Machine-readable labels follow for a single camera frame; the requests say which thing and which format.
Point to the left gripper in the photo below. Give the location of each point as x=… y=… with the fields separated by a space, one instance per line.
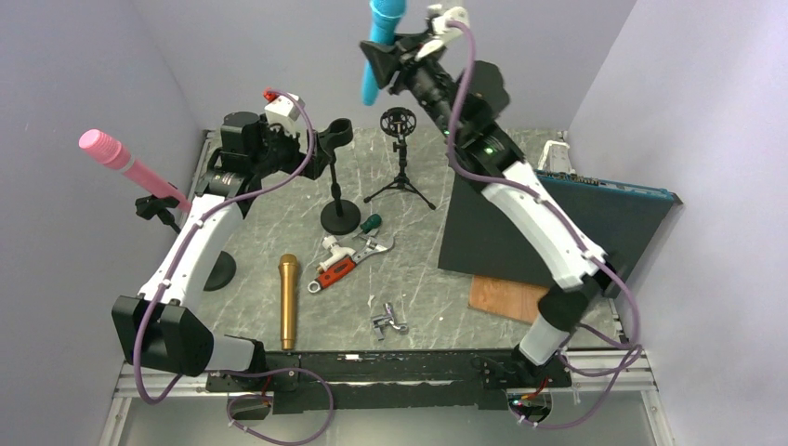
x=271 y=131

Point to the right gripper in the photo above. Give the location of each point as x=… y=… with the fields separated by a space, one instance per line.
x=387 y=59

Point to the blue microphone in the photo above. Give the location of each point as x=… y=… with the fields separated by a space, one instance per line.
x=385 y=18

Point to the blue mic round-base stand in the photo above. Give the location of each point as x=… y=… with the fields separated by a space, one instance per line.
x=339 y=216

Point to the black tripod mic stand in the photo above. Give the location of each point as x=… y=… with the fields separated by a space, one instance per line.
x=399 y=123

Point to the gold microphone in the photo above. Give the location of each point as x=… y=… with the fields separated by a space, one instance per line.
x=289 y=269

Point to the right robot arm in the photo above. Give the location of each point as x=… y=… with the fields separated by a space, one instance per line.
x=496 y=168

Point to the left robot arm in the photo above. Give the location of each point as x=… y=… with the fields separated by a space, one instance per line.
x=158 y=328

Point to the pink mic round-base stand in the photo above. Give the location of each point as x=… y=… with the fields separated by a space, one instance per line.
x=149 y=207

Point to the pink microphone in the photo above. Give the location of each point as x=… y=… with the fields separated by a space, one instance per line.
x=112 y=153

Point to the white plastic faucet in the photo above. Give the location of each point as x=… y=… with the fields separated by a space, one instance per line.
x=336 y=250

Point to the small metal clamp part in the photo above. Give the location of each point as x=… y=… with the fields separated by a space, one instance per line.
x=387 y=319

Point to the wooden board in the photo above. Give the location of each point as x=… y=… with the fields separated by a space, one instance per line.
x=513 y=300

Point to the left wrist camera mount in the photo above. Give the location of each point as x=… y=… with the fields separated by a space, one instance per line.
x=281 y=112

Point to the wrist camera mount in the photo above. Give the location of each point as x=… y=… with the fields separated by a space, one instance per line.
x=440 y=33
x=281 y=112

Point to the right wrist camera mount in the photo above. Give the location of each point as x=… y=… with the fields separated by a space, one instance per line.
x=440 y=33

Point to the green handle screwdriver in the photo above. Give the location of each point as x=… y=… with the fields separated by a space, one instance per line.
x=372 y=222

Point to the red handle adjustable wrench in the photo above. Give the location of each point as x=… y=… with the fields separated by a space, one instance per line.
x=373 y=246

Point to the white bracket behind switch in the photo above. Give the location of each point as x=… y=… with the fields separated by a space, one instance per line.
x=555 y=158

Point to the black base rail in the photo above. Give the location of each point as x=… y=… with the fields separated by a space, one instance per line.
x=395 y=379

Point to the black network switch box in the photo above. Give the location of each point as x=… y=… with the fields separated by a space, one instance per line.
x=622 y=218

